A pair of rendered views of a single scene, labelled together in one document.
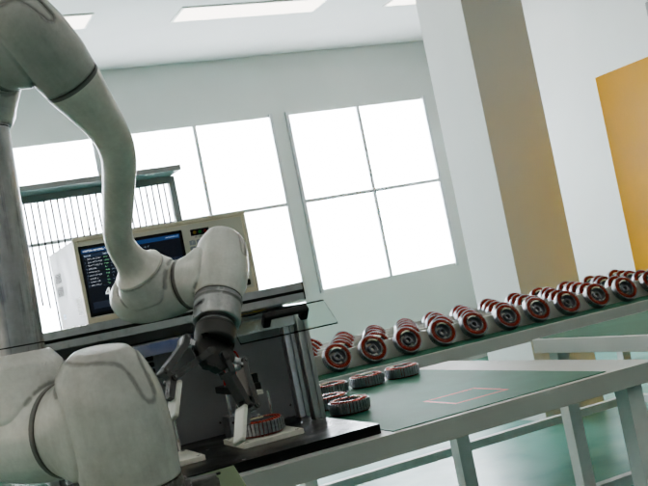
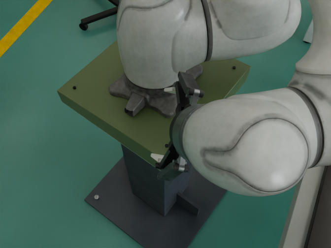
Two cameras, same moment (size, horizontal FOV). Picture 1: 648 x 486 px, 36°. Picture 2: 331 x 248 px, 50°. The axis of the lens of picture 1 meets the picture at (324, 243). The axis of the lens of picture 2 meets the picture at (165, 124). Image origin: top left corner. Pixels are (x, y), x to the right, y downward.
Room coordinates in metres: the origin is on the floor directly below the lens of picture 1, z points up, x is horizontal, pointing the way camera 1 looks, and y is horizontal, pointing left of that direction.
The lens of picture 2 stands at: (1.98, 0.02, 1.53)
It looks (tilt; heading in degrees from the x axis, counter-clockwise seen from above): 60 degrees down; 140
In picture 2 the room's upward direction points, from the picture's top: straight up
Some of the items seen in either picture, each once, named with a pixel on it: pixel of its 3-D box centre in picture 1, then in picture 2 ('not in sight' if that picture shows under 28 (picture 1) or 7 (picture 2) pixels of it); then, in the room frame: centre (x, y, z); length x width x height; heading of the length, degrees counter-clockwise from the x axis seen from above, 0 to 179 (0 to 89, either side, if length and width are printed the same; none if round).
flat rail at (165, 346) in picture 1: (181, 342); not in sight; (2.39, 0.38, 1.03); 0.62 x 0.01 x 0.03; 115
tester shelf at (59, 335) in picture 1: (154, 319); not in sight; (2.59, 0.47, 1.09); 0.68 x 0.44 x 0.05; 115
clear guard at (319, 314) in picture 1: (262, 323); not in sight; (2.38, 0.18, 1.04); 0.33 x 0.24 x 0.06; 25
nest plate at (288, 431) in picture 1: (262, 436); not in sight; (2.35, 0.23, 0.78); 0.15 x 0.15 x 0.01; 25
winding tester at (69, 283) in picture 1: (149, 272); not in sight; (2.60, 0.46, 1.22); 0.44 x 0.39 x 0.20; 115
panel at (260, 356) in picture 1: (174, 386); not in sight; (2.53, 0.45, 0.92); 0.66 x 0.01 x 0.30; 115
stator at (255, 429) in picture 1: (260, 425); not in sight; (2.35, 0.23, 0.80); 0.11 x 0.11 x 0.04
